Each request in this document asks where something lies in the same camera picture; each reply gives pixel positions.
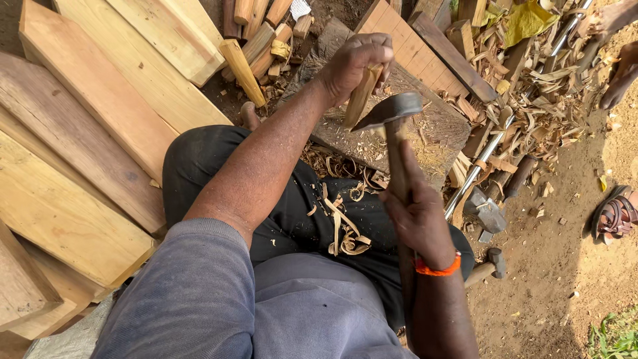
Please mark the person's grey shirt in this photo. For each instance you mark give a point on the person's grey shirt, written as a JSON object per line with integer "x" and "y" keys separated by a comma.
{"x": 239, "y": 309}

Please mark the white paper scrap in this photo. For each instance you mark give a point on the white paper scrap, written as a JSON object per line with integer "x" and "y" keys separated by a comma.
{"x": 300, "y": 9}

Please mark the light carved wood piece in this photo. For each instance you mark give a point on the light carved wood piece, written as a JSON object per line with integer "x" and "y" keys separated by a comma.
{"x": 360, "y": 99}

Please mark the pile of short wood billets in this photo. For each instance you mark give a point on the pile of short wood billets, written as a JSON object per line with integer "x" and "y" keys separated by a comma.
{"x": 264, "y": 40}

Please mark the green grass patch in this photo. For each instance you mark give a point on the green grass patch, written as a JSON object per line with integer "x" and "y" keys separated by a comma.
{"x": 615, "y": 336}

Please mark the dark brown wooden plank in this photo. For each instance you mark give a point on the dark brown wooden plank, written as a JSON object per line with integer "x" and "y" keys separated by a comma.
{"x": 453, "y": 57}

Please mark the curled shavings on lap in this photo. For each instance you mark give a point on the curled shavings on lap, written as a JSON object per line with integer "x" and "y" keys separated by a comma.
{"x": 346, "y": 224}

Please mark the stack of wooden planks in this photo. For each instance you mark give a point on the stack of wooden planks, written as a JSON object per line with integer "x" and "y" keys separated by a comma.
{"x": 84, "y": 149}

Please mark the grooved light wooden board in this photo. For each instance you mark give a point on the grooved light wooden board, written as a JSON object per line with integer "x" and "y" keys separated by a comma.
{"x": 408, "y": 50}

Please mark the long shiny metal pipe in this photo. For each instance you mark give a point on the long shiny metal pipe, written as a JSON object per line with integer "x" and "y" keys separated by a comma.
{"x": 491, "y": 144}

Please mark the worn wooden chopping block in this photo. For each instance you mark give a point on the worn wooden chopping block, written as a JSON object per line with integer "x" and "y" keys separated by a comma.
{"x": 438, "y": 134}

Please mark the person's right hand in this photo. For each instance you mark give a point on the person's right hand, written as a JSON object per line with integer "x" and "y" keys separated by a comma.
{"x": 423, "y": 224}

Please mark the person's left hand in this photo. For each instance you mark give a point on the person's left hand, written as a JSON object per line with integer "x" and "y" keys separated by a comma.
{"x": 349, "y": 65}

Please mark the rounded pale wood billet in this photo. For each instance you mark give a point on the rounded pale wood billet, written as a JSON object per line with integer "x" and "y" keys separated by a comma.
{"x": 243, "y": 70}

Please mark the orange wristband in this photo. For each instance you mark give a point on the orange wristband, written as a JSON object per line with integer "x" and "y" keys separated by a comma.
{"x": 438, "y": 271}

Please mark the heap of wood shavings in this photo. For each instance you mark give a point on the heap of wood shavings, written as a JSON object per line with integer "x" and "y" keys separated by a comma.
{"x": 543, "y": 94}

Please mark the person's black trousers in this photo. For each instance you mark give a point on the person's black trousers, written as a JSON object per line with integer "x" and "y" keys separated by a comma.
{"x": 299, "y": 224}

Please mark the yellow plastic bag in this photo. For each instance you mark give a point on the yellow plastic bag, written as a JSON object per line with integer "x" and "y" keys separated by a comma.
{"x": 526, "y": 22}

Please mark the grey steel axe head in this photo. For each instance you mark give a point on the grey steel axe head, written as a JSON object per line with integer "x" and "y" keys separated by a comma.
{"x": 486, "y": 214}

